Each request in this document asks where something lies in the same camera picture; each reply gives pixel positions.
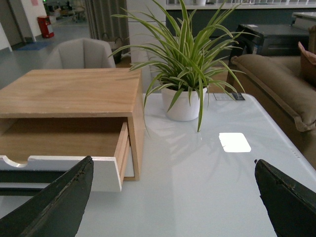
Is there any brown cushion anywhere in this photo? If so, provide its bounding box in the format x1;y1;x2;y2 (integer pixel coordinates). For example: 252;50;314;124
298;42;316;87

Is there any white plant pot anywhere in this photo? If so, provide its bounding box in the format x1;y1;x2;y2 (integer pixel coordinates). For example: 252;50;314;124
161;88;200;121

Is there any wooden drawer cabinet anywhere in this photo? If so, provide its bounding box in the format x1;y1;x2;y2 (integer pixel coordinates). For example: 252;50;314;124
0;68;144;181

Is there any grey armchair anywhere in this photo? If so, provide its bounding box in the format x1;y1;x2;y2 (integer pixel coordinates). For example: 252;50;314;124
43;38;116;69

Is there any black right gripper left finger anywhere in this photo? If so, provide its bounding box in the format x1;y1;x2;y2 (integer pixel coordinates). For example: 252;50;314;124
0;156;94;237

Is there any spider plant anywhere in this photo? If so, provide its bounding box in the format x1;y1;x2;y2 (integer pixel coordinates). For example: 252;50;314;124
108;0;260;136

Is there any black side table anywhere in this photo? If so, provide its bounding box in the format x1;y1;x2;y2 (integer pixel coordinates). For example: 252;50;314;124
227;24;314;92

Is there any red bin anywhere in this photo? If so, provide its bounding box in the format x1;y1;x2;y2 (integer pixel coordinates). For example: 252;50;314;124
37;16;54;39

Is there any white front wooden drawer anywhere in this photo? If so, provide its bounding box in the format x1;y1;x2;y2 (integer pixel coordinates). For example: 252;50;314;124
0;118;130;192

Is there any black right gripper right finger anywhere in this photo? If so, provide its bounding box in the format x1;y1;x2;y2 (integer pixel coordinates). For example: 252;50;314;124
255;159;316;237

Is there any brown sofa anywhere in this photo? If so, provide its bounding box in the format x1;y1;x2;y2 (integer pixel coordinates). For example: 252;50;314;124
227;54;316;167

